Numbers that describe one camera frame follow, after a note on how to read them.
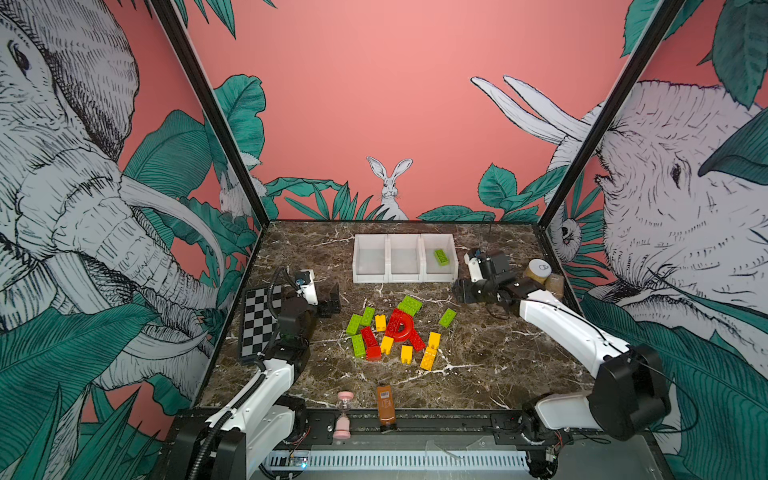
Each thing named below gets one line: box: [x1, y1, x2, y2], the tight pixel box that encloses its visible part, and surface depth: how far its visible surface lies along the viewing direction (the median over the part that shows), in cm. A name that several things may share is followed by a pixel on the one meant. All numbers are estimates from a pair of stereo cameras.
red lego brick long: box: [410, 328, 427, 353], surface depth 90 cm
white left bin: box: [352, 234, 389, 283], surface depth 107 cm
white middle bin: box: [387, 234, 423, 283], surface depth 109 cm
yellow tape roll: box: [524, 259, 552, 285], surface depth 103 cm
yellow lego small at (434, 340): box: [428, 331, 441, 350], surface depth 89 cm
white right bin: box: [420, 233, 459, 283], surface depth 109 cm
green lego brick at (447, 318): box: [438, 308, 457, 329], surface depth 97 cm
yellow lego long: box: [420, 347, 438, 371], surface depth 87 cm
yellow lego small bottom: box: [401, 345, 413, 365], surface depth 86 cm
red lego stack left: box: [360, 326, 381, 361], surface depth 88 cm
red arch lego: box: [385, 308, 415, 343], surface depth 92 cm
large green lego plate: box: [397, 295, 423, 317], surface depth 100 cm
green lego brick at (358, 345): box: [351, 334, 366, 357], surface depth 88 cm
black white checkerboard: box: [242, 284, 282, 357], surface depth 90 cm
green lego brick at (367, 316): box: [360, 306, 375, 326], surface depth 95 cm
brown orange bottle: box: [376, 385, 397, 425], surface depth 76 cm
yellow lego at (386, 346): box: [380, 336, 394, 355], surface depth 88 cm
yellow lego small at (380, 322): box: [375, 314, 387, 332], surface depth 92 cm
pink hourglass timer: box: [333, 391, 354, 440], surface depth 75 cm
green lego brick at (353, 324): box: [346, 314, 362, 335], surface depth 92 cm
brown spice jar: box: [544, 273, 565, 299], surface depth 100 cm
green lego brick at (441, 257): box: [434, 249, 450, 266], surface depth 109 cm
